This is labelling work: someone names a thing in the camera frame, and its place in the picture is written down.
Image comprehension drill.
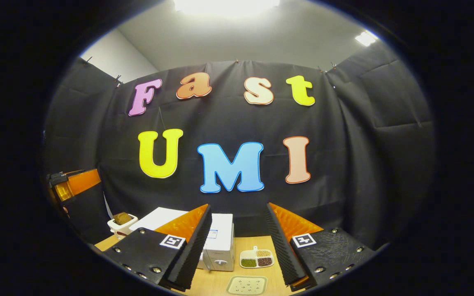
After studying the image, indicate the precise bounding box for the small ceiling light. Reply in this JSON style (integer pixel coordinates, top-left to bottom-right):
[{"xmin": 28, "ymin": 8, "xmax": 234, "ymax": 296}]
[{"xmin": 354, "ymin": 31, "xmax": 379, "ymax": 47}]

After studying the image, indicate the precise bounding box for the cream square plate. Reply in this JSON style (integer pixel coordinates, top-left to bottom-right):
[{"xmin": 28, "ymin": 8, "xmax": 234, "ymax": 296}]
[{"xmin": 226, "ymin": 275, "xmax": 268, "ymax": 296}]

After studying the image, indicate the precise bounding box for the large ceiling light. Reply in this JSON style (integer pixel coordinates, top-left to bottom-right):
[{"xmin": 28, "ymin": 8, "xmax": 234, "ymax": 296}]
[{"xmin": 174, "ymin": 0, "xmax": 281, "ymax": 18}]

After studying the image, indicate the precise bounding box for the white divided bean tray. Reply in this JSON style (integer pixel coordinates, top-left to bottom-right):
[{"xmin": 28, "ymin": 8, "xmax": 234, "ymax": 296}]
[{"xmin": 239, "ymin": 245, "xmax": 274, "ymax": 269}]

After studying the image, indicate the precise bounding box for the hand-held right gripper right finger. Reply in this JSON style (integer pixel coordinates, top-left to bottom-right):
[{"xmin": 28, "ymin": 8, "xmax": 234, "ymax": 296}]
[{"xmin": 265, "ymin": 202, "xmax": 376, "ymax": 291}]

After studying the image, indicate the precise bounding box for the black backdrop cloth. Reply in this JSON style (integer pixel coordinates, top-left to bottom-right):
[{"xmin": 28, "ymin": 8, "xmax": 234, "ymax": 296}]
[{"xmin": 44, "ymin": 41, "xmax": 437, "ymax": 249}]

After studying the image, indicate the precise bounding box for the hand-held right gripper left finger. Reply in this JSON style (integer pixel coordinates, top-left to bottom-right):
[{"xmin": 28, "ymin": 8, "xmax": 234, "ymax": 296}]
[{"xmin": 103, "ymin": 204, "xmax": 213, "ymax": 291}]

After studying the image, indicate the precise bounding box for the white toaster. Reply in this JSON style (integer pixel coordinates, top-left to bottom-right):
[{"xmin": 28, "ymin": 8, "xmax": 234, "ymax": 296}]
[{"xmin": 107, "ymin": 214, "xmax": 139, "ymax": 239}]

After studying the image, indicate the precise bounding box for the white microwave oven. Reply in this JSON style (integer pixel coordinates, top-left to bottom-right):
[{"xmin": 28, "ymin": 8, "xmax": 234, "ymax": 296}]
[{"xmin": 129, "ymin": 207, "xmax": 235, "ymax": 272}]

